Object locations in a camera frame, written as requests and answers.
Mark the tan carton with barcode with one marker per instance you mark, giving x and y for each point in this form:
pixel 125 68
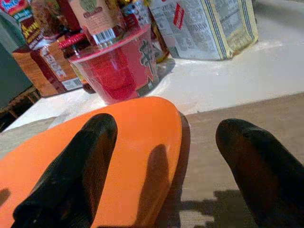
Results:
pixel 95 14

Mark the striped printed paper bag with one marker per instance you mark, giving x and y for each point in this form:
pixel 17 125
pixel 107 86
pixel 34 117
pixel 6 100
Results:
pixel 190 28
pixel 240 23

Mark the red yellow snack packet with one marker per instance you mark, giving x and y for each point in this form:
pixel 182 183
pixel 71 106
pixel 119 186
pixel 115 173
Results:
pixel 26 28

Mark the colourful foil packet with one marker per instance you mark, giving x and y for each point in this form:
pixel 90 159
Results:
pixel 133 12

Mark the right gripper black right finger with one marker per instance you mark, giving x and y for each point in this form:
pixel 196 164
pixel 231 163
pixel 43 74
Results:
pixel 266 178

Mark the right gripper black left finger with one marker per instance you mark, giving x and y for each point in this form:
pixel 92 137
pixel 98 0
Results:
pixel 71 178

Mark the dark green container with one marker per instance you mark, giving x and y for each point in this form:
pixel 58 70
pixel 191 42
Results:
pixel 12 71

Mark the red instant noodle cup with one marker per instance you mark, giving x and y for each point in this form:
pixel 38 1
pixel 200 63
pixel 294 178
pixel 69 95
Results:
pixel 114 78

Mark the jar with red lid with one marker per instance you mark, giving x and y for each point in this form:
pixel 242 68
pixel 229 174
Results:
pixel 71 41

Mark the dark wooden rack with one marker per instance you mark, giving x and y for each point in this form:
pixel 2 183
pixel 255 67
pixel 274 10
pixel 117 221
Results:
pixel 19 104

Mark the orange plastic plate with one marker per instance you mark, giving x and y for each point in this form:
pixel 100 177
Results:
pixel 142 123

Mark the brown orange snack box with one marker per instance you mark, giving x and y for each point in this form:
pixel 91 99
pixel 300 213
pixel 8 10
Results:
pixel 47 69

